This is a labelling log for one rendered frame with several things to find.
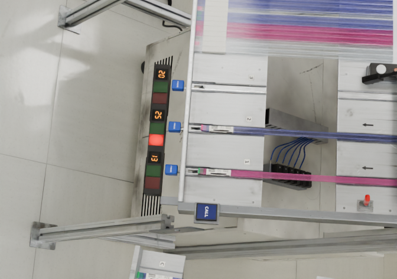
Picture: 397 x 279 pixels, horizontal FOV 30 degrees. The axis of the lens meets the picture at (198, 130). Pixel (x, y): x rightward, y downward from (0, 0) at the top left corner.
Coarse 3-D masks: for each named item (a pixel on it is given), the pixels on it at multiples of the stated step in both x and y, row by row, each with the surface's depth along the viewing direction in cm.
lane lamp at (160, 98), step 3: (153, 93) 189; (156, 93) 189; (159, 93) 189; (162, 93) 189; (165, 93) 189; (153, 96) 189; (156, 96) 189; (159, 96) 189; (162, 96) 189; (165, 96) 189; (153, 99) 189; (156, 99) 189; (159, 99) 189; (162, 99) 189; (165, 99) 189; (153, 102) 189; (156, 102) 189; (159, 102) 189; (162, 102) 189; (165, 102) 189
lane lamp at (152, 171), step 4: (148, 168) 184; (152, 168) 184; (156, 168) 184; (160, 168) 184; (148, 172) 184; (152, 172) 184; (156, 172) 184; (160, 172) 184; (148, 176) 184; (152, 176) 184; (156, 176) 184
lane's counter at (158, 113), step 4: (152, 112) 188; (156, 112) 188; (160, 112) 188; (164, 112) 188; (152, 116) 188; (156, 116) 188; (160, 116) 188; (152, 120) 188; (156, 120) 188; (160, 120) 188
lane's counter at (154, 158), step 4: (152, 152) 185; (156, 152) 185; (160, 152) 185; (148, 156) 185; (152, 156) 185; (156, 156) 185; (160, 156) 185; (148, 160) 185; (152, 160) 185; (156, 160) 185; (160, 160) 185
